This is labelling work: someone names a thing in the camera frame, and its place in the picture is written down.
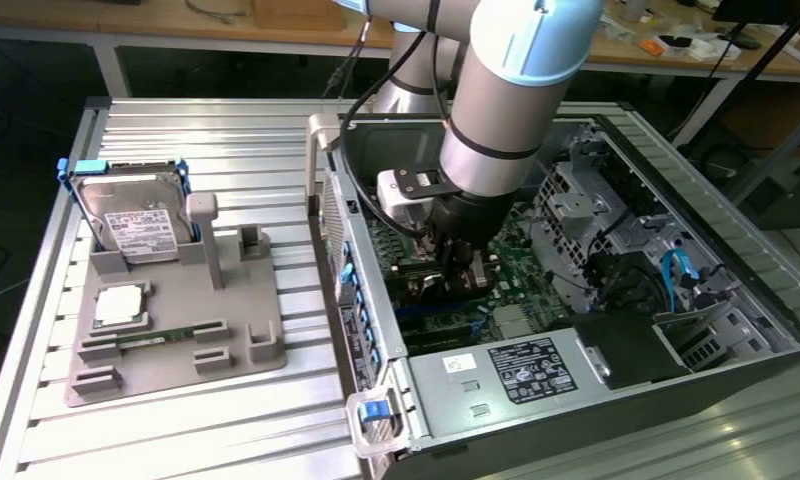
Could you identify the black open PC case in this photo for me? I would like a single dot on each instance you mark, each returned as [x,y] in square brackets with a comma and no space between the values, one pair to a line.
[741,390]

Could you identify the grey metal disk bay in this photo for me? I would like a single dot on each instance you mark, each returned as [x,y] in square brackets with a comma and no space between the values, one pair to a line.
[567,210]

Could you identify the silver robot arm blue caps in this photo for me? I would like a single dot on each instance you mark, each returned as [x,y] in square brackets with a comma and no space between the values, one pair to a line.
[500,100]

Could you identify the green motherboard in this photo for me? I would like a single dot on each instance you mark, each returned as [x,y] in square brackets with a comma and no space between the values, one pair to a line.
[534,280]

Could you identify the silver chipset heatsink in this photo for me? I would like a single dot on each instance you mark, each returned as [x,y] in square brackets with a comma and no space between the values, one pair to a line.
[516,321]

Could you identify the grey parts rack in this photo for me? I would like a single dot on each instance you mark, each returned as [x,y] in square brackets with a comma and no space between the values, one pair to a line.
[174,360]

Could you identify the clear plastic bag pile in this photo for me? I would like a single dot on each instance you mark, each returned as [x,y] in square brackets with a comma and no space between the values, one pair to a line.
[621,22]

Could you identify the black fan shroud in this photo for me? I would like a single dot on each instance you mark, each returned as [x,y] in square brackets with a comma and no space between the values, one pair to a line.
[634,350]

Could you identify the orange and white item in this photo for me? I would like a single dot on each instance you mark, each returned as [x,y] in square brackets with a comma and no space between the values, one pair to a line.
[654,46]

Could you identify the hard disk blue carrier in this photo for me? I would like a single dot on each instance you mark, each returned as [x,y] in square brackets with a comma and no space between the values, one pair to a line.
[134,220]

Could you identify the grey corner bracket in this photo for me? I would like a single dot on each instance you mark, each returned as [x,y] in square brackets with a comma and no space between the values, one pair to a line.
[322,129]
[376,445]

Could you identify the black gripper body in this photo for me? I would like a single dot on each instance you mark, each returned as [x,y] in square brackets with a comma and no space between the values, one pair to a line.
[470,217]

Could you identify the green graphics card black fan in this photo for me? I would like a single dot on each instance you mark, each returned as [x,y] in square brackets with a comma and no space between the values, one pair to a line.
[427,287]

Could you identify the wooden desk white legs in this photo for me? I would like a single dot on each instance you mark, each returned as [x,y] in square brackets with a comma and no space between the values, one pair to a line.
[140,22]

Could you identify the wooden desk grey frame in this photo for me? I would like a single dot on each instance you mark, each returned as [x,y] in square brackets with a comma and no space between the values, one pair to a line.
[630,56]

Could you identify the black slanted pole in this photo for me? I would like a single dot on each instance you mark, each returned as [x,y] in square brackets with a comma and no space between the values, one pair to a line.
[782,42]

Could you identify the grey power supply unit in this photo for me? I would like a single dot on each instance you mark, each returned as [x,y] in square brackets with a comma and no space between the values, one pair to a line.
[454,400]

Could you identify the black and white device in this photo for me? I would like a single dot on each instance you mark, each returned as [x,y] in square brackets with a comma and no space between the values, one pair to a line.
[677,41]

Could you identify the brown box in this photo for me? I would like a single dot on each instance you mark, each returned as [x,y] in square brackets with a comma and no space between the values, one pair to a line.
[294,12]

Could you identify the black floor box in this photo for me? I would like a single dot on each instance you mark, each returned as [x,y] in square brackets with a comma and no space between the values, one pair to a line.
[794,200]

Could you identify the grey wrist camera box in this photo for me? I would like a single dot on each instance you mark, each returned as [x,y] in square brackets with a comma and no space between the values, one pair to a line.
[394,195]

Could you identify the silver CPU chip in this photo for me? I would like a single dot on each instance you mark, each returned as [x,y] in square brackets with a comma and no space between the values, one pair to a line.
[120,305]

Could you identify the green RAM stick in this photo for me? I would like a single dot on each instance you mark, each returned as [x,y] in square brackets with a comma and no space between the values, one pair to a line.
[154,339]

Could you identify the black monitor with stand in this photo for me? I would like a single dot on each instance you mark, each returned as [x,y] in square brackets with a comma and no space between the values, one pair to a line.
[754,10]

